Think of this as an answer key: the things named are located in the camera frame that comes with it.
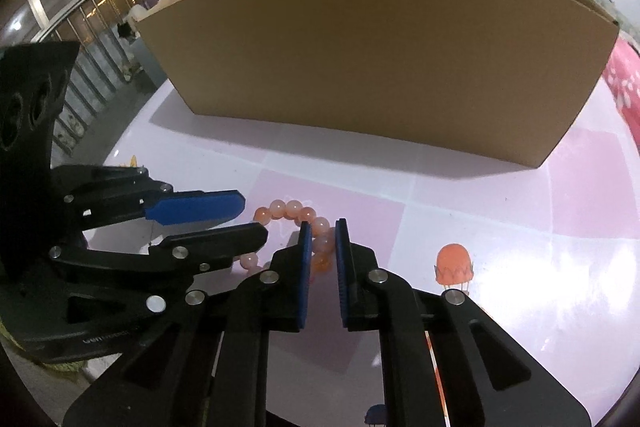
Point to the metal stair railing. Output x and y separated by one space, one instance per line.
85 37

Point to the brown cardboard box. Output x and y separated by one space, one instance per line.
375 57

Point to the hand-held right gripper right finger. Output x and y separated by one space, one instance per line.
341 277

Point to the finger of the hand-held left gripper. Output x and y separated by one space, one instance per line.
200 207
225 239

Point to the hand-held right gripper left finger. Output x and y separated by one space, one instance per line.
306 277

